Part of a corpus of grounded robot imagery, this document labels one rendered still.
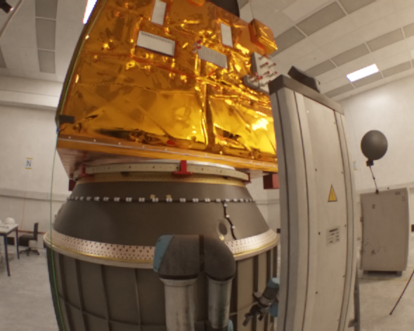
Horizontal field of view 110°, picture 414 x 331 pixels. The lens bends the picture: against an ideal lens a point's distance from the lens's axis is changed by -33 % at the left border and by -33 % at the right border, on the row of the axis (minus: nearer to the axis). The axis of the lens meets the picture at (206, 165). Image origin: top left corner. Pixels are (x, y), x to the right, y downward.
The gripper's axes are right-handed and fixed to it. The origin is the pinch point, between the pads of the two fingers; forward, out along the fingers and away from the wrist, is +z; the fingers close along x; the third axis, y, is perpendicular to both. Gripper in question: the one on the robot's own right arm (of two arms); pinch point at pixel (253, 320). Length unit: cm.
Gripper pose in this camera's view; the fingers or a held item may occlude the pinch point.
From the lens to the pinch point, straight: 139.0
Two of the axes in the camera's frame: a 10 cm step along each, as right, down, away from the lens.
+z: -3.1, 9.5, 0.8
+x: 8.2, 2.2, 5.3
